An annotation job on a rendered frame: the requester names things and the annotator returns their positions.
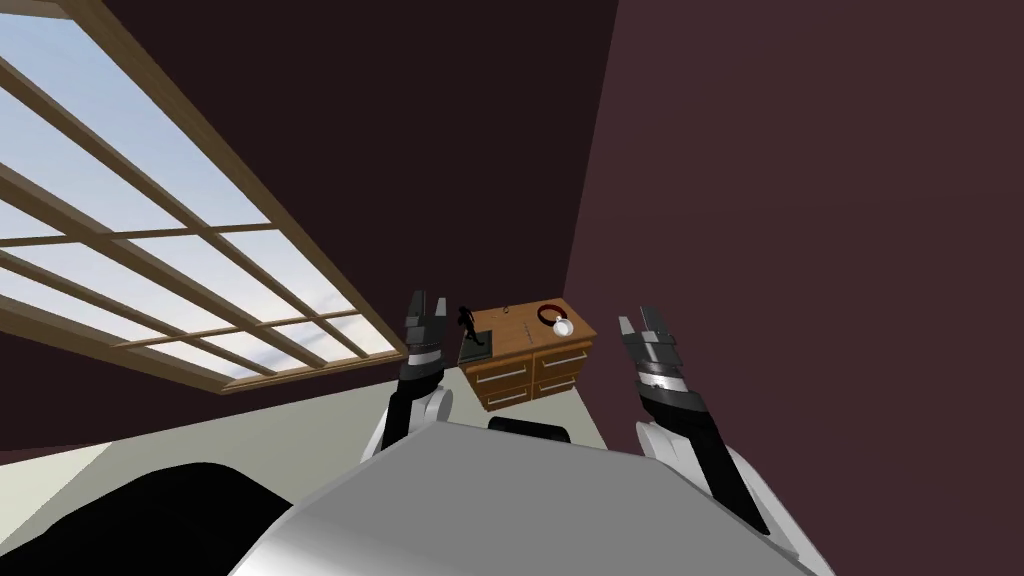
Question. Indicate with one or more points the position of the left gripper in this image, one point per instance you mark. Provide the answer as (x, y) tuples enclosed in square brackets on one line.
[(424, 336)]

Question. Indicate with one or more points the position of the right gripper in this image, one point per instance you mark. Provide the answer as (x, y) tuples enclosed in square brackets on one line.
[(652, 348)]

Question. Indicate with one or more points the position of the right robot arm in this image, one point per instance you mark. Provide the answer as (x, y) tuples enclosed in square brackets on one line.
[(704, 448)]

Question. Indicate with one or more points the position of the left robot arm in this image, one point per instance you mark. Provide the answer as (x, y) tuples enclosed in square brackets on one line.
[(412, 400)]

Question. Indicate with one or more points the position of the white mug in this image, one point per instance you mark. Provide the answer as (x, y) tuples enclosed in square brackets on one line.
[(563, 326)]

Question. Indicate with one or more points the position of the dark red bowl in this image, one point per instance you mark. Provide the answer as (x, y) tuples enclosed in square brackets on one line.
[(552, 312)]

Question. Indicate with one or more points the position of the brown wooden drawer dresser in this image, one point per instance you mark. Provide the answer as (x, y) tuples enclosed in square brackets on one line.
[(520, 368)]

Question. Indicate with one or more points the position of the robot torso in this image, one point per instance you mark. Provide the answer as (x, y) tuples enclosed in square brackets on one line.
[(512, 512)]

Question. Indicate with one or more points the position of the wooden framed window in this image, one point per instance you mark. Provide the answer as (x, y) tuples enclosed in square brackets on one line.
[(144, 200)]

